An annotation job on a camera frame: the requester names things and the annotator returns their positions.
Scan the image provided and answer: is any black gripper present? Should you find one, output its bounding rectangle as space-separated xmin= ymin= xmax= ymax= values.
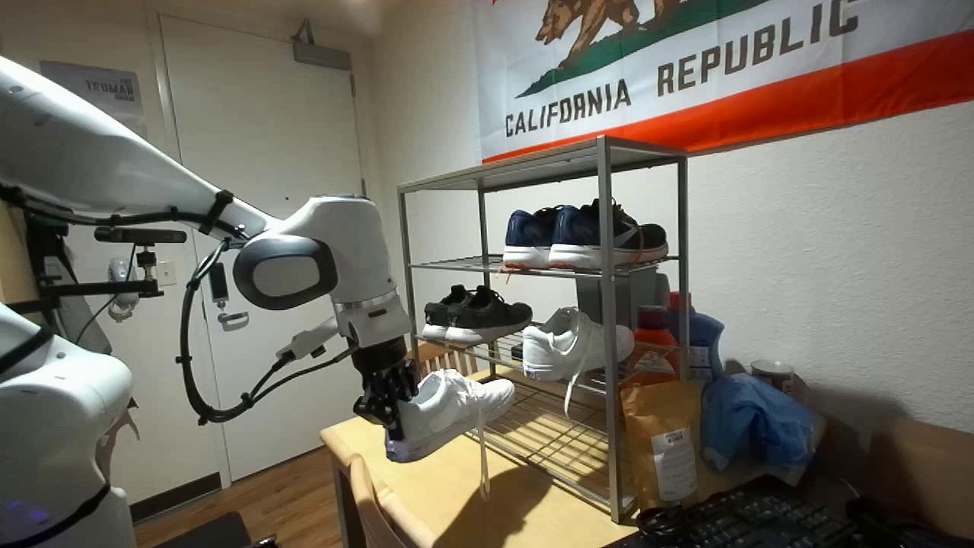
xmin=354 ymin=338 xmax=418 ymax=437

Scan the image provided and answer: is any white tennis shoe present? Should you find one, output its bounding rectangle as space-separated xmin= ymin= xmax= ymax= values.
xmin=520 ymin=308 xmax=634 ymax=379
xmin=385 ymin=368 xmax=515 ymax=462

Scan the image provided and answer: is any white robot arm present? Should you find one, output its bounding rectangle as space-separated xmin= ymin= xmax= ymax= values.
xmin=0 ymin=56 xmax=413 ymax=548

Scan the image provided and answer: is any black white sneaker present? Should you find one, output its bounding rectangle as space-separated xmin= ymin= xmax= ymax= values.
xmin=445 ymin=285 xmax=532 ymax=345
xmin=419 ymin=284 xmax=469 ymax=338

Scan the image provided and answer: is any blue orange running shoe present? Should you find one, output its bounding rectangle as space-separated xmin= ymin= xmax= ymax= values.
xmin=547 ymin=200 xmax=669 ymax=272

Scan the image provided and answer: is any California Republic flag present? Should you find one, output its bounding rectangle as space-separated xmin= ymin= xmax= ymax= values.
xmin=471 ymin=0 xmax=974 ymax=160

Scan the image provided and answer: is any blue cloth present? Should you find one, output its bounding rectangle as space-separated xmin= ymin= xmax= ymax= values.
xmin=700 ymin=374 xmax=824 ymax=481

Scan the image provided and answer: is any black computer keyboard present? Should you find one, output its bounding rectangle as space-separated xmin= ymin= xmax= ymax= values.
xmin=625 ymin=479 xmax=974 ymax=548

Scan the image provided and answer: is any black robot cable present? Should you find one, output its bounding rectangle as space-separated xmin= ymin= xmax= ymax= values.
xmin=172 ymin=238 xmax=358 ymax=430

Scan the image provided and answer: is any metal wire shoe rack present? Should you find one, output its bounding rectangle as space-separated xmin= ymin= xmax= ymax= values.
xmin=399 ymin=136 xmax=691 ymax=519

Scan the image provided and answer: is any silver door handle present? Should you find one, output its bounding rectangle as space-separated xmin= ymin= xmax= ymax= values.
xmin=216 ymin=309 xmax=250 ymax=331

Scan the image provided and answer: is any black camera on stand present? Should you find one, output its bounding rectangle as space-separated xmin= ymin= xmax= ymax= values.
xmin=38 ymin=224 xmax=185 ymax=301

